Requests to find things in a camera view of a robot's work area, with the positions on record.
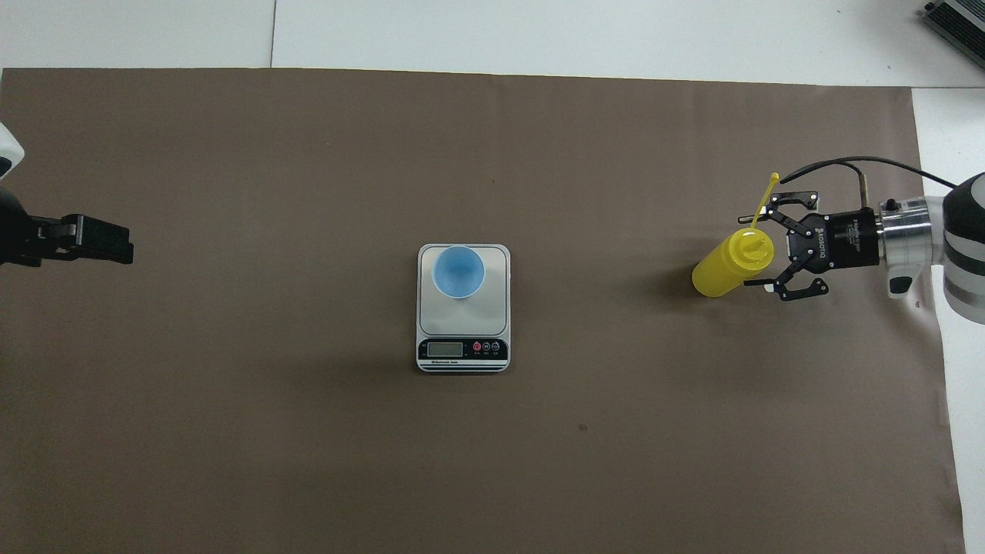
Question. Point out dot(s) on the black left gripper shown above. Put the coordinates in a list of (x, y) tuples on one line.
[(11, 231)]

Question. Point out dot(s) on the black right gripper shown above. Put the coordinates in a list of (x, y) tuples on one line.
[(846, 238)]

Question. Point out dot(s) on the yellow squeeze bottle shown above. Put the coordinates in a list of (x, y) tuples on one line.
[(727, 269)]

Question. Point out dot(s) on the light blue plastic cup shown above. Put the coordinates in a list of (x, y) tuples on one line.
[(459, 271)]

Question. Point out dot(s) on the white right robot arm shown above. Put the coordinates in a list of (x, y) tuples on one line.
[(966, 254)]

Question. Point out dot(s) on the silver digital kitchen scale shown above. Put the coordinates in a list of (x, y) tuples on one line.
[(462, 323)]

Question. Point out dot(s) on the grey metal device box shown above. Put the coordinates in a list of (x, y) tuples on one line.
[(962, 23)]

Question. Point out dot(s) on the brown paper table mat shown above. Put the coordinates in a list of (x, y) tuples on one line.
[(616, 462)]

